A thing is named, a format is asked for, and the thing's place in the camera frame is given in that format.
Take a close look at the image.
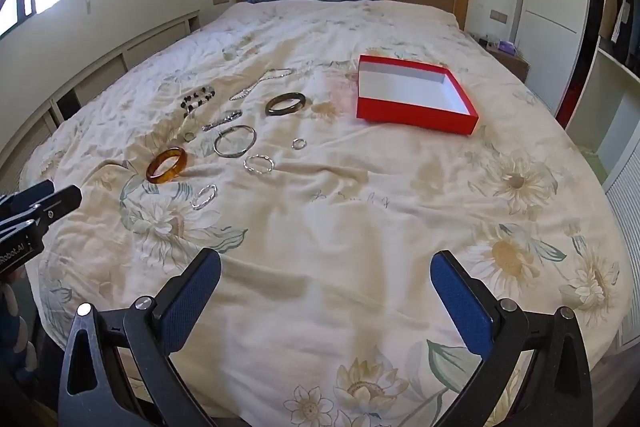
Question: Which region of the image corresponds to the person's left hand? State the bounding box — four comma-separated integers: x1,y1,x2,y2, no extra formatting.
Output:
0,269,38,383

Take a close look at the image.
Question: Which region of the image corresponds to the twisted silver bracelet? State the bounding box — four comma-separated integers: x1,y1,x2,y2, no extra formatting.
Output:
191,184,218,211
243,153,275,175

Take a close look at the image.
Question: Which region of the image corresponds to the silver link bracelet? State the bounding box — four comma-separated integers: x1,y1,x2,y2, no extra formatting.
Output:
202,109,243,132

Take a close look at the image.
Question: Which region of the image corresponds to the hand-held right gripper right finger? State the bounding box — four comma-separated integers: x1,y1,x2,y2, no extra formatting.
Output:
430,249,593,427

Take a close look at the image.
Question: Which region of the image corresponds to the dark green bangle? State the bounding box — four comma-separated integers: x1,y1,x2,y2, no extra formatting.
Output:
265,92,307,116

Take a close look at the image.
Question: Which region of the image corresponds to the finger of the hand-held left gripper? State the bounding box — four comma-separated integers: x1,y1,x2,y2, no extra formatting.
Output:
0,179,55,212
0,186,83,239

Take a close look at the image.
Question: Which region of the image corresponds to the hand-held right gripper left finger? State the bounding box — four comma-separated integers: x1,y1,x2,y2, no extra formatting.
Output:
59,248,222,427

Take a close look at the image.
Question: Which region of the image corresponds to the silver chain necklace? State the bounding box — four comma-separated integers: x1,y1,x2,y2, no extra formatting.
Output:
229,68,293,102

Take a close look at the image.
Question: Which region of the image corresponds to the dark beaded bracelet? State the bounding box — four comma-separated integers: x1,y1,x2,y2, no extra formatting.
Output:
180,87,217,116

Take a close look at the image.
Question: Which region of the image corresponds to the white louvred panel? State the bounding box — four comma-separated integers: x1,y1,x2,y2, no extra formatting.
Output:
602,147,640,348

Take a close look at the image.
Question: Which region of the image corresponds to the amber bangle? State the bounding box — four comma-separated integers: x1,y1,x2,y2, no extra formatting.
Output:
146,147,189,184

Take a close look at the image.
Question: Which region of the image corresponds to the large silver bangle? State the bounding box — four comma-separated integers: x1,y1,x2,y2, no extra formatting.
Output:
213,125,257,158

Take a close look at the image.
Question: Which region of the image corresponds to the red cardboard box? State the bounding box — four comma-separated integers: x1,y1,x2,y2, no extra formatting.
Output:
356,54,480,135

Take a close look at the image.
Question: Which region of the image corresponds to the open closet with clothes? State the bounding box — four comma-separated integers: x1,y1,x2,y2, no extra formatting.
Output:
595,0,640,72

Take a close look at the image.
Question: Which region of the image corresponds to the wooden nightstand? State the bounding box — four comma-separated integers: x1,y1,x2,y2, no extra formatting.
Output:
472,34,531,82

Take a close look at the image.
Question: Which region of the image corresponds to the low white wall cabinet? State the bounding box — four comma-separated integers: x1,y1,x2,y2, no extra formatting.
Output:
0,9,201,168

